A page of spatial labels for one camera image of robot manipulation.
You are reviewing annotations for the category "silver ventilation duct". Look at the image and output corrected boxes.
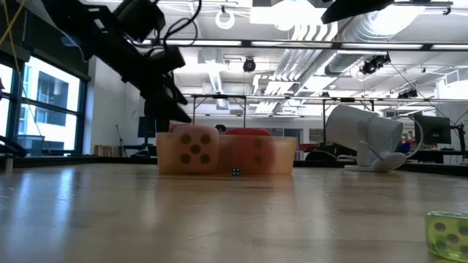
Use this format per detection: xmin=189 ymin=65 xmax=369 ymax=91
xmin=323 ymin=7 xmax=429 ymax=76

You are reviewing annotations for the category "large pink foam die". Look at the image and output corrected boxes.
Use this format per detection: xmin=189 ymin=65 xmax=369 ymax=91
xmin=171 ymin=125 xmax=220 ymax=175

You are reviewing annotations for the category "black aluminium rig frame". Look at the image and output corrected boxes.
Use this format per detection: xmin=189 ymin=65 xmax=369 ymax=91
xmin=0 ymin=155 xmax=468 ymax=177

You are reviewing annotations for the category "orange translucent plastic bin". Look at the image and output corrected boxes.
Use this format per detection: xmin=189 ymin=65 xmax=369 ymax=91
xmin=156 ymin=131 xmax=298 ymax=175

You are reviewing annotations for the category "large window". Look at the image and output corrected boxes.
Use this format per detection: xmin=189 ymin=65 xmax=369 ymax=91
xmin=0 ymin=54 xmax=88 ymax=156

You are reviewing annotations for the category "white ring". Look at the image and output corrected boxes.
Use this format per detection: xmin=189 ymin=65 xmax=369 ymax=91
xmin=214 ymin=9 xmax=236 ymax=31

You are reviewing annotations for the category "large red foam die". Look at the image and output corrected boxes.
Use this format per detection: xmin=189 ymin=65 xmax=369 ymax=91
xmin=218 ymin=127 xmax=275 ymax=174

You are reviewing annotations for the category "small green translucent die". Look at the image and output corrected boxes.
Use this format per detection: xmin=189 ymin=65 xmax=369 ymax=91
xmin=426 ymin=210 xmax=468 ymax=263

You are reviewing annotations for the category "white desk camera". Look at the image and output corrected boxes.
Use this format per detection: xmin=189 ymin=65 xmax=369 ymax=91
xmin=325 ymin=104 xmax=423 ymax=173

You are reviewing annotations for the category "black spotlight cluster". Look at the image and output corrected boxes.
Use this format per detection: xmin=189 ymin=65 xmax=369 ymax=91
xmin=359 ymin=53 xmax=391 ymax=76

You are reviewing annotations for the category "black computer monitor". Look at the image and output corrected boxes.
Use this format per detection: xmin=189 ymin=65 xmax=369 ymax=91
xmin=414 ymin=115 xmax=453 ymax=145
xmin=137 ymin=115 xmax=158 ymax=139

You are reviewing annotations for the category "yellow cable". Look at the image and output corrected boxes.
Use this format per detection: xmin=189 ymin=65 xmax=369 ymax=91
xmin=0 ymin=0 xmax=43 ymax=143

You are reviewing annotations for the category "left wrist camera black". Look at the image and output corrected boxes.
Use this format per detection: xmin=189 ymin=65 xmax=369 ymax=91
xmin=114 ymin=0 xmax=166 ymax=42

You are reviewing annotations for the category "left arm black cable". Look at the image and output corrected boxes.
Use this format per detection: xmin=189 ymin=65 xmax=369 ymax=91
xmin=156 ymin=0 xmax=203 ymax=48

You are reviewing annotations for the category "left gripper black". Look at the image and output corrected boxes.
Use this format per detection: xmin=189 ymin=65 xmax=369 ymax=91
xmin=91 ymin=21 xmax=193 ymax=132

